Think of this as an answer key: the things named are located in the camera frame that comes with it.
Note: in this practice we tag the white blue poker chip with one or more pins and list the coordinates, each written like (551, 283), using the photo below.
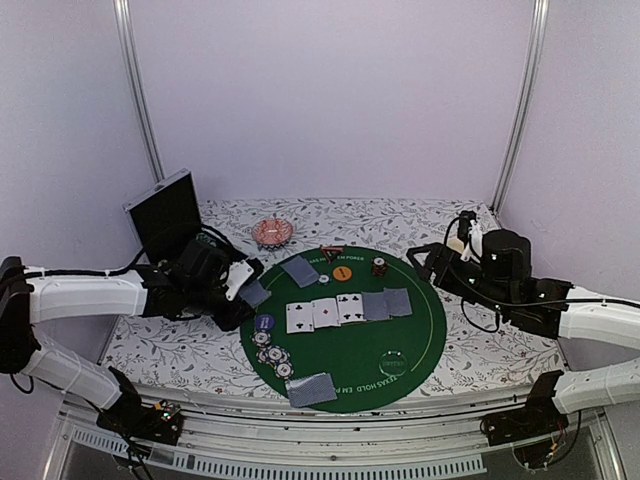
(272, 355)
(261, 339)
(284, 370)

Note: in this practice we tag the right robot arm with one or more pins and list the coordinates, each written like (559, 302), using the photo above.
(558, 309)

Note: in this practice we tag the left aluminium frame post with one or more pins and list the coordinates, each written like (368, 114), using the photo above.
(126, 37)

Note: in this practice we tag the blue playing card deck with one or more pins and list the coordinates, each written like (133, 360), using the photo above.
(254, 294)

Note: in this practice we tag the clear acrylic dealer button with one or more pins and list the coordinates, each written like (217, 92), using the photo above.
(393, 363)

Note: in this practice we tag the red patterned bowl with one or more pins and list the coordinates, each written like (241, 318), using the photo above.
(272, 233)

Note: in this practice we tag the aluminium poker chip case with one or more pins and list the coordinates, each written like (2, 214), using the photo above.
(167, 217)

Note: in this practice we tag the blue playing card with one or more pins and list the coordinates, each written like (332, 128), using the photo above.
(301, 271)
(398, 302)
(311, 390)
(375, 306)

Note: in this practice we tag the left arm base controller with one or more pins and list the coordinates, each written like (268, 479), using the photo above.
(160, 423)

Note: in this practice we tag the face-up ace of clubs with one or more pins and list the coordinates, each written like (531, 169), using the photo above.
(299, 318)

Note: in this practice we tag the floral white tablecloth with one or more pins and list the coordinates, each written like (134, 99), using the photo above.
(197, 357)

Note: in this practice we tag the cream ceramic mug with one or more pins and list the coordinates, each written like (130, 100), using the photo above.
(455, 244)

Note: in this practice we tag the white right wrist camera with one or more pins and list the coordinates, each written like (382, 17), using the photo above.
(472, 240)

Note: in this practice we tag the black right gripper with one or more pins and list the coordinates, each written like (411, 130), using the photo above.
(441, 255)

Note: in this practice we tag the face-up ace of diamonds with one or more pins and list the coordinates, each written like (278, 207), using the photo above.
(325, 313)

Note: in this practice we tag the aluminium frame post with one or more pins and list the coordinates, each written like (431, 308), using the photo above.
(126, 37)
(533, 56)

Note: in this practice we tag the right arm base controller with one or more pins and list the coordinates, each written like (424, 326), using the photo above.
(538, 435)

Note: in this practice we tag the purple small blind button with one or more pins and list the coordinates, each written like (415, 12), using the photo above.
(264, 323)

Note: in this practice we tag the red black 100 chip stack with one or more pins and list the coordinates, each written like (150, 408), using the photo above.
(379, 266)

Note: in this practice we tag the black triangular card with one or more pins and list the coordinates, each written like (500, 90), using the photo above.
(330, 253)

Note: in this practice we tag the round green poker mat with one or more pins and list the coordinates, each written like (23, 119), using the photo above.
(351, 353)

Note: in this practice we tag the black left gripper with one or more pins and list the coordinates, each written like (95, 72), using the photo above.
(230, 320)

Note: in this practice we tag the face-up three of clubs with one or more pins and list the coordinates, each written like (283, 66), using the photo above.
(350, 308)

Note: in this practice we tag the aluminium table front rail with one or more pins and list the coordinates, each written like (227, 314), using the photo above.
(227, 437)

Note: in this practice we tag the right aluminium frame post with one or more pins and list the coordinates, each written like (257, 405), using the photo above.
(533, 56)

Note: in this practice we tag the white blue chip stack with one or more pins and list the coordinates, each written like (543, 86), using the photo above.
(206, 239)

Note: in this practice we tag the orange big blind button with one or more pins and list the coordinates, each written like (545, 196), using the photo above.
(342, 273)

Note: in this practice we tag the blue 50 poker chip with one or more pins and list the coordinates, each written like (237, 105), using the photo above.
(324, 279)

